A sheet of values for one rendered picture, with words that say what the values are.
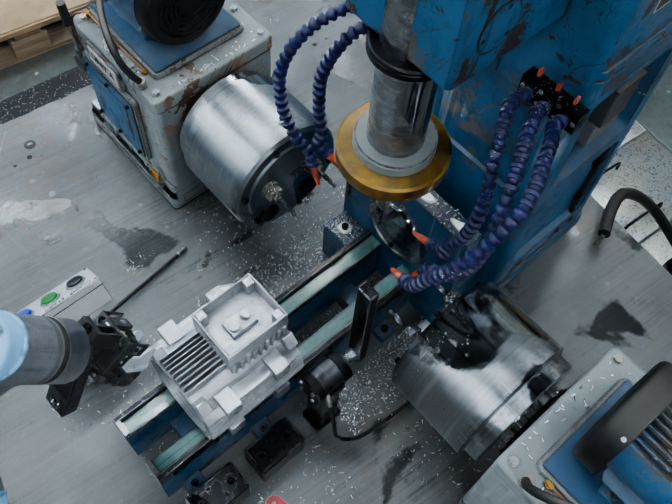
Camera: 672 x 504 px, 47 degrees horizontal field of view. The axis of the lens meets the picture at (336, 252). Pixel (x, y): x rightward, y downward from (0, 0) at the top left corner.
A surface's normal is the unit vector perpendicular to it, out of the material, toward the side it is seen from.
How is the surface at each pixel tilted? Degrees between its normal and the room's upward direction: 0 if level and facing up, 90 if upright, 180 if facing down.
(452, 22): 90
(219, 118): 28
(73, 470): 0
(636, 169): 0
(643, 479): 67
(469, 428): 62
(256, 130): 13
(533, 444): 0
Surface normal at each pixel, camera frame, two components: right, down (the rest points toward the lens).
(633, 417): -0.32, -0.16
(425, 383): -0.64, 0.26
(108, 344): 0.66, 0.67
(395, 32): -0.70, 0.60
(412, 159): 0.05, -0.49
